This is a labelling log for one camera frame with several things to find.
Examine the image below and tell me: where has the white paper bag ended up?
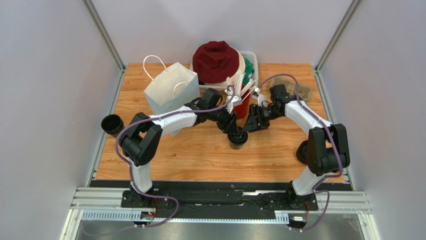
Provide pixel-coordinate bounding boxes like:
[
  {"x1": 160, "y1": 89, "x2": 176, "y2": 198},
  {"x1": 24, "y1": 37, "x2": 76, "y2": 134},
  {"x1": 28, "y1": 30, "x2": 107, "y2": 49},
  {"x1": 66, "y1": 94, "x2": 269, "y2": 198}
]
[{"x1": 143, "y1": 55, "x2": 201, "y2": 137}]

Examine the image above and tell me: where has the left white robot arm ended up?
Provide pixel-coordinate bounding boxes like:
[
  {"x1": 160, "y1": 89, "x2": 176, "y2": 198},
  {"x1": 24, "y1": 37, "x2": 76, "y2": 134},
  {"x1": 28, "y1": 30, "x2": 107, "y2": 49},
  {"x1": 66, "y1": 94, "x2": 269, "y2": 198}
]
[{"x1": 114, "y1": 88, "x2": 248, "y2": 203}]

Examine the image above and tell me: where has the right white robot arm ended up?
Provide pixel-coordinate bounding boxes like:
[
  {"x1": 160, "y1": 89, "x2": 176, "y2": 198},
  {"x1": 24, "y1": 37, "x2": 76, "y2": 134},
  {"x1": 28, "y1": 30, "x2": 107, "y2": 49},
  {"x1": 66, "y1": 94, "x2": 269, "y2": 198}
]
[{"x1": 243, "y1": 84, "x2": 350, "y2": 209}]

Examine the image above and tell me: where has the green cloth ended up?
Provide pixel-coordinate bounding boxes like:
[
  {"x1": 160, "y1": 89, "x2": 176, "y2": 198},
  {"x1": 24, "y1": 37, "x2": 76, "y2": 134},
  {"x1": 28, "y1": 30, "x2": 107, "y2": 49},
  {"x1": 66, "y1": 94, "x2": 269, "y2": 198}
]
[{"x1": 242, "y1": 58, "x2": 254, "y2": 85}]

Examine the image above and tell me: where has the maroon bucket hat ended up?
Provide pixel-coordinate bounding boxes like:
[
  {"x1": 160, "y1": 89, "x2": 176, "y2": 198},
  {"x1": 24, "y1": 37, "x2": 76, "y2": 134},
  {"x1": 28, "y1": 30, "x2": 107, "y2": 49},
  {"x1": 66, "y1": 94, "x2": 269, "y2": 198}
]
[{"x1": 192, "y1": 41, "x2": 240, "y2": 85}]

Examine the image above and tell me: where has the black plastic cup lid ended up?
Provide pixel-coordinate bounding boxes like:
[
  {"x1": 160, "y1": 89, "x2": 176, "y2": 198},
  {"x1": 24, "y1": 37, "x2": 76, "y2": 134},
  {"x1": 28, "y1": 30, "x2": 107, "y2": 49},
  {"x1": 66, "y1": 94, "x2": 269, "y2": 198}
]
[{"x1": 227, "y1": 126, "x2": 249, "y2": 143}]

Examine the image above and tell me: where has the beige hat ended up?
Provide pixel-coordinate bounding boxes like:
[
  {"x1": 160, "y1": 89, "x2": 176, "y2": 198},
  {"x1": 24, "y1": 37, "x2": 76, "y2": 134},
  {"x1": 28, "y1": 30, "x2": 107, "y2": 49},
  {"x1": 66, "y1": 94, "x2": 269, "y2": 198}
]
[{"x1": 203, "y1": 49, "x2": 246, "y2": 87}]

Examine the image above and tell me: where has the bottom pulp cup carrier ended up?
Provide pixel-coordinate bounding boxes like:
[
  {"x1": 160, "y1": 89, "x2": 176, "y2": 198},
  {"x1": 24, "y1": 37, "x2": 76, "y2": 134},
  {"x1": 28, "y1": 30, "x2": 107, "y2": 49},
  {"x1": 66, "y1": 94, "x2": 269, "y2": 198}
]
[{"x1": 270, "y1": 76, "x2": 313, "y2": 102}]

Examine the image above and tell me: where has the red cup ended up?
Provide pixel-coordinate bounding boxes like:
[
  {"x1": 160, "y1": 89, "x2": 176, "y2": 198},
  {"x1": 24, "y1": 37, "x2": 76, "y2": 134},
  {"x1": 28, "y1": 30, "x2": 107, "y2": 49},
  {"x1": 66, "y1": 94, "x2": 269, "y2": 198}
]
[{"x1": 232, "y1": 91, "x2": 250, "y2": 120}]

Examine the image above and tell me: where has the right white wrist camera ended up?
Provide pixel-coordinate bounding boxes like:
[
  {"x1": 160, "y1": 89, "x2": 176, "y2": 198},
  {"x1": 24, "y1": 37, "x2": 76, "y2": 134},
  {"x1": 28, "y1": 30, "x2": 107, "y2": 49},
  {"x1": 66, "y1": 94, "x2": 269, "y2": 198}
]
[{"x1": 251, "y1": 87, "x2": 268, "y2": 107}]

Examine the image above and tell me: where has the white plastic basket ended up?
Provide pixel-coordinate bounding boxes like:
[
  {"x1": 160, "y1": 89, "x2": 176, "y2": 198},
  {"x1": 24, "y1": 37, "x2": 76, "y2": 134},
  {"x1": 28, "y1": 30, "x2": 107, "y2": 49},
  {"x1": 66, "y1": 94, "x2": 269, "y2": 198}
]
[{"x1": 190, "y1": 51, "x2": 259, "y2": 93}]

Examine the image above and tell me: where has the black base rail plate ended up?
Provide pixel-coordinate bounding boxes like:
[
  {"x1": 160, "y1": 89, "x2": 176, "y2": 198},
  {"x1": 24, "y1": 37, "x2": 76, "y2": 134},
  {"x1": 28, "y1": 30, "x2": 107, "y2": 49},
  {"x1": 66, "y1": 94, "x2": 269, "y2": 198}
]
[{"x1": 89, "y1": 179, "x2": 354, "y2": 221}]

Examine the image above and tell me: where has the translucent dark plastic cup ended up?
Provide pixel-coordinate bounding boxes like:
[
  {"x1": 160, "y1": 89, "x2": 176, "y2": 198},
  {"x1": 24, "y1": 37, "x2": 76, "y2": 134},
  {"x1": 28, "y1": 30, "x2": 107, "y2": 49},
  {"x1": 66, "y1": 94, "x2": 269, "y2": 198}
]
[{"x1": 229, "y1": 141, "x2": 245, "y2": 150}]

